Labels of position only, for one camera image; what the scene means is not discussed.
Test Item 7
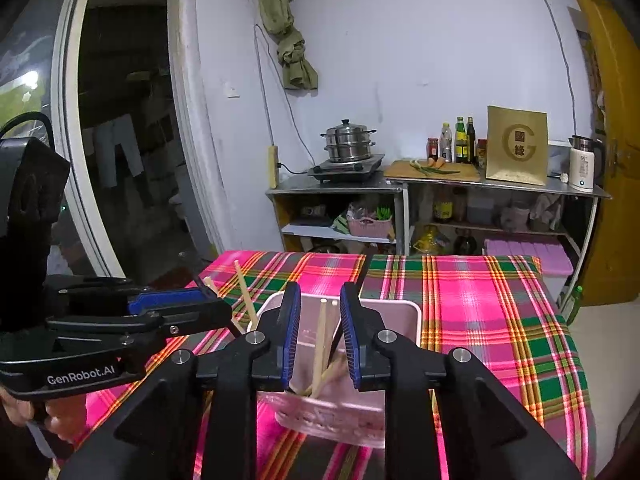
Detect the small pink basket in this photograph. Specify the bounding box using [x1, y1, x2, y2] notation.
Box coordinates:
[347, 214, 394, 239]

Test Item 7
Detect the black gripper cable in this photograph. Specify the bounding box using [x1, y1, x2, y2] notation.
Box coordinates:
[0, 111, 55, 146]

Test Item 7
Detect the clear plastic bottle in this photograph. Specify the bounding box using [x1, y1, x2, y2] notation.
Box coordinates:
[439, 121, 454, 163]

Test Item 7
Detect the pink green plaid tablecloth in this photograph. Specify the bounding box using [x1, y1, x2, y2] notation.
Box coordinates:
[75, 250, 598, 480]

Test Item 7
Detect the white electric kettle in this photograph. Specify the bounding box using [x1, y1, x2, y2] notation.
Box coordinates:
[568, 134, 604, 194]

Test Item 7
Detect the thin wall cable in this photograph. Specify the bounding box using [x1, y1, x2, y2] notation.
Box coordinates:
[524, 0, 577, 133]

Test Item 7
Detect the green onion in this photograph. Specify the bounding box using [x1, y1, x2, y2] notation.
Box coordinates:
[409, 158, 462, 176]

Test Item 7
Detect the wooden cutting board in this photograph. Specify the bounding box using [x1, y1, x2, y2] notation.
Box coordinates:
[383, 158, 482, 181]

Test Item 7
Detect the pink plastic utensil basket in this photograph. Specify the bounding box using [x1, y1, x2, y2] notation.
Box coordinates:
[247, 292, 422, 450]

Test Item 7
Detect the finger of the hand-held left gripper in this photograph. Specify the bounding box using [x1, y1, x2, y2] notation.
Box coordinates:
[46, 299, 234, 345]
[125, 285, 223, 315]

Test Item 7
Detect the person's left hand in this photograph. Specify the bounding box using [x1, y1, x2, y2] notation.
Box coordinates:
[2, 390, 88, 443]

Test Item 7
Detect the steel prep table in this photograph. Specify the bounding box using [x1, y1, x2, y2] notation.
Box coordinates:
[400, 174, 614, 312]

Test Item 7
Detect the purple storage box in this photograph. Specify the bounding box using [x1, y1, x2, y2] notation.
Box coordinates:
[483, 238, 574, 277]

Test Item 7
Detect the green plastic bottle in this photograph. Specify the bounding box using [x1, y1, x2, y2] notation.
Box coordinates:
[569, 284, 586, 322]

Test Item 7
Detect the wooden chopstick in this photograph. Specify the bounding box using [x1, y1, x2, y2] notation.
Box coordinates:
[305, 352, 346, 397]
[322, 301, 339, 376]
[202, 276, 246, 336]
[310, 298, 329, 397]
[233, 259, 261, 331]

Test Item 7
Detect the green hanging cloth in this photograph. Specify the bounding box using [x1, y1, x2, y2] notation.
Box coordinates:
[252, 0, 320, 92]

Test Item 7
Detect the steel cabinet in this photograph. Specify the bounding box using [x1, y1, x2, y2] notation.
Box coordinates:
[265, 179, 409, 257]

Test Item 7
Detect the black induction cooker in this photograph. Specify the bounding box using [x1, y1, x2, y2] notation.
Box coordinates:
[306, 153, 386, 184]

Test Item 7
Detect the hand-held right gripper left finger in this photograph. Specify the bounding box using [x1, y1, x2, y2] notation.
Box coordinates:
[57, 281, 303, 480]

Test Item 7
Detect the steel steamer pot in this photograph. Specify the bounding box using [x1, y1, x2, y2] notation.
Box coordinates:
[320, 119, 377, 164]

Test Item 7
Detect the yellow wooden door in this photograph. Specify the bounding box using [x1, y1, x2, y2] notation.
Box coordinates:
[560, 0, 640, 307]

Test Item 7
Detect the white door frame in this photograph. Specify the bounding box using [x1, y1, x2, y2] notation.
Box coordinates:
[50, 0, 126, 281]

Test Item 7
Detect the gold square box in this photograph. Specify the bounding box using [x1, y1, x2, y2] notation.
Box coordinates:
[484, 105, 550, 187]

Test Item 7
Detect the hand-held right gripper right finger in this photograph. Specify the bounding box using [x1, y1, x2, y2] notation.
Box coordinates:
[339, 281, 583, 480]

